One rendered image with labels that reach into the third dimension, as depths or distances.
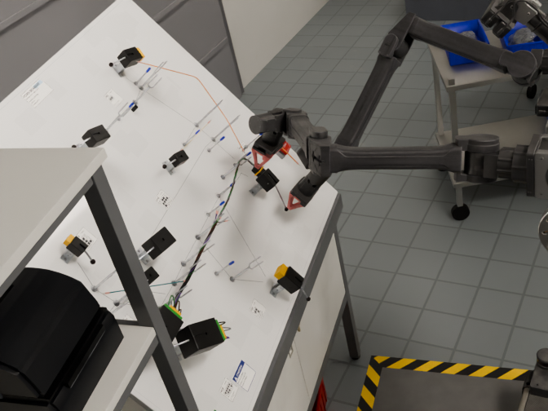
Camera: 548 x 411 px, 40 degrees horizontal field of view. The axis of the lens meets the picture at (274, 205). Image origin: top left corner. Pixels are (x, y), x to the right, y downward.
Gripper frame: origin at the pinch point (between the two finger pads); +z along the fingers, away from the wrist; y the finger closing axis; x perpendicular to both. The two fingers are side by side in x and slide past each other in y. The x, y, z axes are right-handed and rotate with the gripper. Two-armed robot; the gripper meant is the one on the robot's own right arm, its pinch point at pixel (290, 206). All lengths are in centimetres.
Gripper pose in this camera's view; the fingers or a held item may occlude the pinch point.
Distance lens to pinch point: 241.9
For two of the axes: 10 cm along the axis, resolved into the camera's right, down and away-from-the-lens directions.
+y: -4.2, 4.8, -7.7
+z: -5.1, 5.8, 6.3
